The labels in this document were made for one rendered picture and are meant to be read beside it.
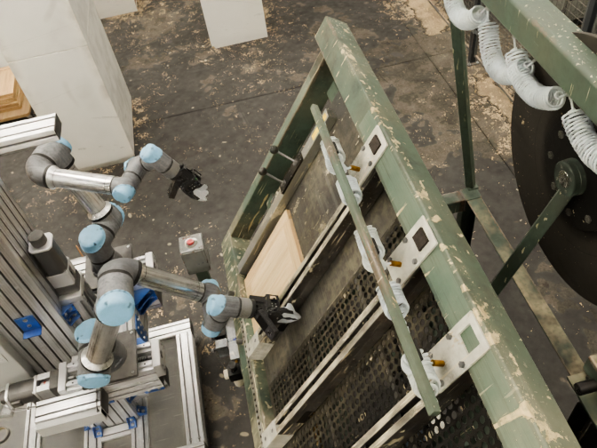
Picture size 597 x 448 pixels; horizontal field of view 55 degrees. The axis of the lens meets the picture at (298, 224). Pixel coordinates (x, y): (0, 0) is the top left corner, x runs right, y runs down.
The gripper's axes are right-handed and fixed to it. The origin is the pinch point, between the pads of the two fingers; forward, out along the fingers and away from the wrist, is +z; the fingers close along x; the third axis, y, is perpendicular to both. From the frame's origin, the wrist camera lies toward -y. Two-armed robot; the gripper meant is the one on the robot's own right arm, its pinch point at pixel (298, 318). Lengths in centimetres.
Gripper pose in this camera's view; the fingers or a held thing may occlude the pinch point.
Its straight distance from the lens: 222.1
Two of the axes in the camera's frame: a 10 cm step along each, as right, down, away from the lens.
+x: -4.2, 6.8, 6.0
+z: 8.8, 1.7, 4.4
